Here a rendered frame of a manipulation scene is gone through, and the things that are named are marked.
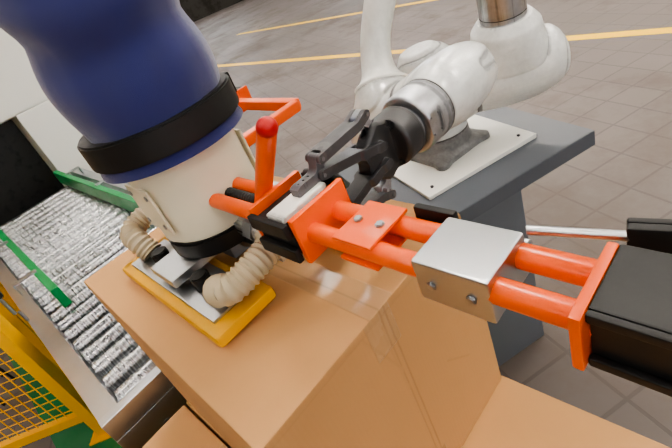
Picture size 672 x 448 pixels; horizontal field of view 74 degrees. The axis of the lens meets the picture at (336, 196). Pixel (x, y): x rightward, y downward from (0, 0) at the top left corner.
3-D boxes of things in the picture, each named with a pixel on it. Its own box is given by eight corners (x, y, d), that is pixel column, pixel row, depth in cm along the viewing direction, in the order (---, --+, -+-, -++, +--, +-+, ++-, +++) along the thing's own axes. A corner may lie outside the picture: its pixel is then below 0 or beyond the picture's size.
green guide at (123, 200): (60, 183, 294) (51, 171, 289) (75, 174, 299) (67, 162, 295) (170, 227, 183) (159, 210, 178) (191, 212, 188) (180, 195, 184)
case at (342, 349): (186, 399, 107) (82, 281, 87) (300, 285, 127) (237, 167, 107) (375, 597, 64) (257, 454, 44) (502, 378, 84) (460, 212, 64)
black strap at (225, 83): (74, 165, 67) (57, 142, 65) (197, 93, 79) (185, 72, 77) (128, 186, 51) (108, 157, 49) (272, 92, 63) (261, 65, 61)
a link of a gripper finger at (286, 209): (327, 187, 51) (325, 181, 51) (284, 224, 47) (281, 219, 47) (310, 183, 53) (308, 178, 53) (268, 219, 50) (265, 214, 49)
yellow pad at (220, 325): (126, 275, 81) (110, 255, 78) (172, 240, 86) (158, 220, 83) (222, 350, 57) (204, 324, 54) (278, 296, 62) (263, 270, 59)
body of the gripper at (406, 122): (418, 100, 57) (375, 138, 52) (434, 156, 61) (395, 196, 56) (374, 100, 62) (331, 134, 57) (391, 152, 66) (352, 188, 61)
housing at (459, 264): (419, 300, 39) (406, 262, 37) (459, 250, 42) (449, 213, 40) (495, 329, 34) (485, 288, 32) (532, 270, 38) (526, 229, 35)
